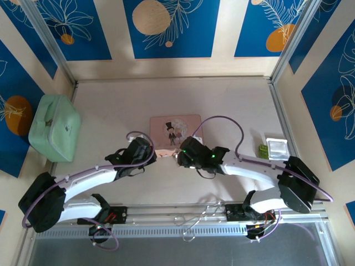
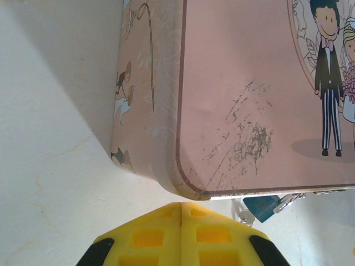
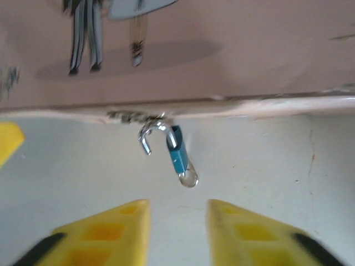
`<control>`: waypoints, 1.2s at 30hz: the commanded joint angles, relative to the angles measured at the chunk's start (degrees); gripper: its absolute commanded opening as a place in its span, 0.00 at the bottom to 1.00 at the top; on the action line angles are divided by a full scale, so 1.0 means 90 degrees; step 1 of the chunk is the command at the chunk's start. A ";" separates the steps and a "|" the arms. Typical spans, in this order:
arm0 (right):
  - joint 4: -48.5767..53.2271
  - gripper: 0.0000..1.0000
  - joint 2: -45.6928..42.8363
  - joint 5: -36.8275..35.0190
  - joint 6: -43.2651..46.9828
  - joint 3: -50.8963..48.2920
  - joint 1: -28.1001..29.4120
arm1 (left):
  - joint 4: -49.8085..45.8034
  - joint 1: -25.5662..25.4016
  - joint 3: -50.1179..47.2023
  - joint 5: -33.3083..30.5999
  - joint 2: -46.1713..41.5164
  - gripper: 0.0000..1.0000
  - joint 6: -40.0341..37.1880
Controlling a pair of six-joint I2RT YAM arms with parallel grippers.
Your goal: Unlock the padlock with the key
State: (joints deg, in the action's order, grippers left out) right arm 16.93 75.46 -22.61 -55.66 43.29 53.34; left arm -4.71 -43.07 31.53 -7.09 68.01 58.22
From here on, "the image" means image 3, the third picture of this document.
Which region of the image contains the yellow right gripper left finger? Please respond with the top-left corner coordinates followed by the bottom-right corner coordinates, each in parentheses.
top-left (12, 198), bottom-right (151, 266)

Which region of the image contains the pink wedding cartoon tin box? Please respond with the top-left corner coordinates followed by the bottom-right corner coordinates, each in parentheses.
top-left (0, 0), bottom-right (355, 126)

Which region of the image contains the blue padlock with silver shackle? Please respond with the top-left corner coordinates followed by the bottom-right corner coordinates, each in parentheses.
top-left (138, 117), bottom-right (191, 174)

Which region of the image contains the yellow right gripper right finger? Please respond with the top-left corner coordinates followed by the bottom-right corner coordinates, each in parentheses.
top-left (207, 198), bottom-right (345, 266)

